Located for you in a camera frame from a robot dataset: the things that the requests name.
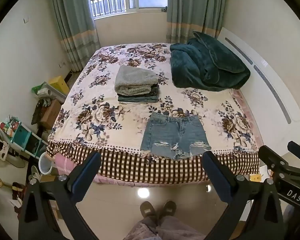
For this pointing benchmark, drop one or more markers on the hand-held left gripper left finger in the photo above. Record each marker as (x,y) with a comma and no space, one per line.
(83,181)

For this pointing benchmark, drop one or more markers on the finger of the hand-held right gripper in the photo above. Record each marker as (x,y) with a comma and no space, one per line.
(271,156)
(298,148)

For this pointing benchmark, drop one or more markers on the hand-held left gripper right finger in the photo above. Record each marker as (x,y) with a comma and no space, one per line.
(216,180)

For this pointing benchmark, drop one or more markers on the blue denim shorts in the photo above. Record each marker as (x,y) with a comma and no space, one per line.
(173,135)

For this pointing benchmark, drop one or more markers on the person's legs in grey pants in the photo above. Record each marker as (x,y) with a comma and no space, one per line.
(162,230)

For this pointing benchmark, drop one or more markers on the stack of folded dark pants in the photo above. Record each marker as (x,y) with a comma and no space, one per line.
(140,98)

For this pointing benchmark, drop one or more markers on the white bucket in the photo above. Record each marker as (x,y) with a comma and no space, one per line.
(45,166)

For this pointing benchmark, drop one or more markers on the person's right shoe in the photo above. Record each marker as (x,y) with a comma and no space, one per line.
(168,208)

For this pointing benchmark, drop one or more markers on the person's shoe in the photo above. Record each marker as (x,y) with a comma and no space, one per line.
(168,208)
(148,210)

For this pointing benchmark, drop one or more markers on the bed with floral sheet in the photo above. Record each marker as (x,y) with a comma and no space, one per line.
(107,120)

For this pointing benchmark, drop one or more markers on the person's left shoe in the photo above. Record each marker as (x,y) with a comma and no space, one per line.
(148,210)

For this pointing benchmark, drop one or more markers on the teal shelf unit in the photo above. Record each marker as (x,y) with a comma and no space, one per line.
(23,136)

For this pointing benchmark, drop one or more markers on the brown cardboard box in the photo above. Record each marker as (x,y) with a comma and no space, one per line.
(49,114)

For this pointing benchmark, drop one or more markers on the white headboard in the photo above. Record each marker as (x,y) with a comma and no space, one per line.
(270,77)

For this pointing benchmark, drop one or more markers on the yellow box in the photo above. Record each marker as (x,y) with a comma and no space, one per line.
(59,83)

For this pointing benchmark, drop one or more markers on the green plastic bag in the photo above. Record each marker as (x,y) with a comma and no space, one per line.
(38,88)

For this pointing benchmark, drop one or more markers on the dark green plush blanket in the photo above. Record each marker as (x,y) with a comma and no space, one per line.
(205,65)

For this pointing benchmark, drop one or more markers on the folded grey fleece garment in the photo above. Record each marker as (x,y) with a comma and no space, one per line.
(133,78)

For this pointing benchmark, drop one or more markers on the grey-green curtain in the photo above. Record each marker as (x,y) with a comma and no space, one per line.
(72,22)
(192,10)

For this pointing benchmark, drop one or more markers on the wall socket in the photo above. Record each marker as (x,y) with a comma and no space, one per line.
(62,64)

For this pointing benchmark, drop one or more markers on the wall switch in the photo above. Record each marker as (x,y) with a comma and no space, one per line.
(26,19)

